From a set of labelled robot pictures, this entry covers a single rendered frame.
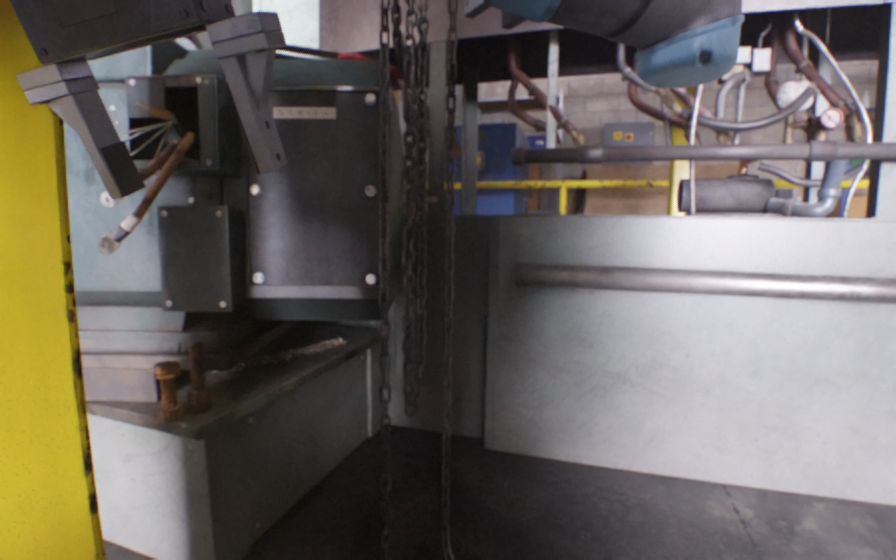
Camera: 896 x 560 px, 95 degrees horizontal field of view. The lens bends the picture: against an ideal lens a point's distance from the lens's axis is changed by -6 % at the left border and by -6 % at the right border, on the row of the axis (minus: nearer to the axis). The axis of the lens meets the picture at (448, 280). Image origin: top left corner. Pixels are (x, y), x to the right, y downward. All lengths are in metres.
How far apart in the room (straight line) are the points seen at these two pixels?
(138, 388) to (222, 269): 0.24
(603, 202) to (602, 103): 2.49
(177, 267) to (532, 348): 0.76
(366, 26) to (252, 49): 1.02
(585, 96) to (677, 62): 5.74
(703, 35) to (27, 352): 0.57
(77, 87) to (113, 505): 0.75
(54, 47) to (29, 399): 0.27
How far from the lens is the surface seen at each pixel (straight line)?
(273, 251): 0.74
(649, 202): 3.82
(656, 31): 0.39
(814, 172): 1.58
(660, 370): 1.11
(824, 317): 1.17
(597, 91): 6.14
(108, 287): 0.87
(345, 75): 0.77
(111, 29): 0.38
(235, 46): 0.35
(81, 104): 0.44
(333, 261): 0.71
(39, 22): 0.42
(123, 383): 0.84
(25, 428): 0.48
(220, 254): 0.70
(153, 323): 0.83
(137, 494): 0.95
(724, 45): 0.41
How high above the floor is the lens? 0.56
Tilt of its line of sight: 7 degrees down
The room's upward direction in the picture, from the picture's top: 1 degrees clockwise
